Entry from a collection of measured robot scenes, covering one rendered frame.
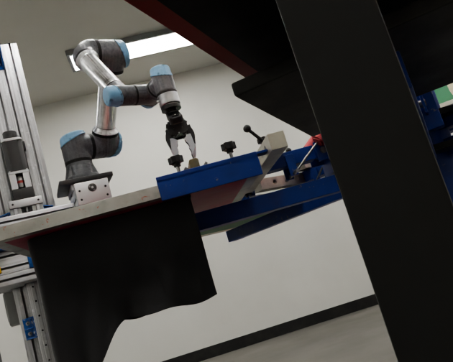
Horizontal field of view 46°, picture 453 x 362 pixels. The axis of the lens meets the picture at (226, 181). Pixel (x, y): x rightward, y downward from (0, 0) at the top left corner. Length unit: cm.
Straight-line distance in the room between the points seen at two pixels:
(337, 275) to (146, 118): 263
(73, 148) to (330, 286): 394
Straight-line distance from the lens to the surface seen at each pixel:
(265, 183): 225
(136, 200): 153
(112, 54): 231
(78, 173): 236
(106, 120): 243
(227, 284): 562
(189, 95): 600
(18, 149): 251
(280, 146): 154
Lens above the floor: 68
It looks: 10 degrees up
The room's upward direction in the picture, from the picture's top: 17 degrees counter-clockwise
